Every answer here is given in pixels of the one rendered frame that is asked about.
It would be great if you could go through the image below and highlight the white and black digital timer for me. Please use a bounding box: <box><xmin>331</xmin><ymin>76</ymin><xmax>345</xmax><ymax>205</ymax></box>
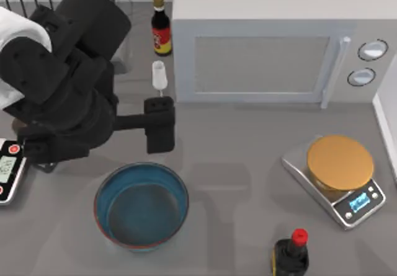
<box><xmin>0</xmin><ymin>138</ymin><xmax>27</xmax><ymax>206</ymax></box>

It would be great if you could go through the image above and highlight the clear stemmed glass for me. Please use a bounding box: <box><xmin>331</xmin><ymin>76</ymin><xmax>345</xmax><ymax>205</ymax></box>
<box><xmin>151</xmin><ymin>60</ymin><xmax>169</xmax><ymax>97</ymax></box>

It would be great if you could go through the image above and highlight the clear glass container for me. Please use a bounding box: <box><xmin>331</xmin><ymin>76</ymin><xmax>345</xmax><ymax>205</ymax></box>
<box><xmin>110</xmin><ymin>0</ymin><xmax>135</xmax><ymax>76</ymax></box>

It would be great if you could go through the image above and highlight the blue bowl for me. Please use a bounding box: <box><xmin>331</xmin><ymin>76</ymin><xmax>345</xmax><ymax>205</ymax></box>
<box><xmin>94</xmin><ymin>161</ymin><xmax>190</xmax><ymax>254</ymax></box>

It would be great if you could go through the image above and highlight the dark bottle with red label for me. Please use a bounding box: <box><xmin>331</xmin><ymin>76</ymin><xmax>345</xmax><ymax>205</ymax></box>
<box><xmin>151</xmin><ymin>0</ymin><xmax>173</xmax><ymax>57</ymax></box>

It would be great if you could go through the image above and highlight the microwave door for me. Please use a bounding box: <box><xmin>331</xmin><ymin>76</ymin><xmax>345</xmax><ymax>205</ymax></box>
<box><xmin>172</xmin><ymin>20</ymin><xmax>353</xmax><ymax>105</ymax></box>

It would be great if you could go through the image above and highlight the pale grey microwave oven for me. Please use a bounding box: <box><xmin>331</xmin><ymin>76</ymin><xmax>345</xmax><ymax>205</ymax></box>
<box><xmin>171</xmin><ymin>0</ymin><xmax>397</xmax><ymax>110</ymax></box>

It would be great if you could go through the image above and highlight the round golden brown can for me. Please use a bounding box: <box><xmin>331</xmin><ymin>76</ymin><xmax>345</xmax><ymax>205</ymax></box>
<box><xmin>306</xmin><ymin>135</ymin><xmax>375</xmax><ymax>194</ymax></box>

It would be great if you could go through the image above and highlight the black bottle with red cap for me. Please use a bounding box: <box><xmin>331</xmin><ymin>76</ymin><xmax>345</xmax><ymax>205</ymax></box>
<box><xmin>270</xmin><ymin>228</ymin><xmax>311</xmax><ymax>276</ymax></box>

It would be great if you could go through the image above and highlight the small microwave knob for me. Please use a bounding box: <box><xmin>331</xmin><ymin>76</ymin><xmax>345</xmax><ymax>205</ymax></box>
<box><xmin>347</xmin><ymin>68</ymin><xmax>377</xmax><ymax>87</ymax></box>

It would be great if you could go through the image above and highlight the silver kitchen scale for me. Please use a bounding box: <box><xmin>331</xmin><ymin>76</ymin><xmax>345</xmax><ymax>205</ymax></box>
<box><xmin>281</xmin><ymin>135</ymin><xmax>387</xmax><ymax>231</ymax></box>

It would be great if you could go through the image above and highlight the large microwave knob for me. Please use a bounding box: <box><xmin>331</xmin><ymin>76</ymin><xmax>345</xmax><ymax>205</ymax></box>
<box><xmin>357</xmin><ymin>39</ymin><xmax>389</xmax><ymax>63</ymax></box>

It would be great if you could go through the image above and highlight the white cabinet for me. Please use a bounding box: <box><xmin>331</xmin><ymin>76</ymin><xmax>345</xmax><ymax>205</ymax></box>
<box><xmin>372</xmin><ymin>67</ymin><xmax>397</xmax><ymax>190</ymax></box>

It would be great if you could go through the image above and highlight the microwave door handle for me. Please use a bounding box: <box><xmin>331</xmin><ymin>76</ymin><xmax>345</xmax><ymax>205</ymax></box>
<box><xmin>320</xmin><ymin>36</ymin><xmax>352</xmax><ymax>110</ymax></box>

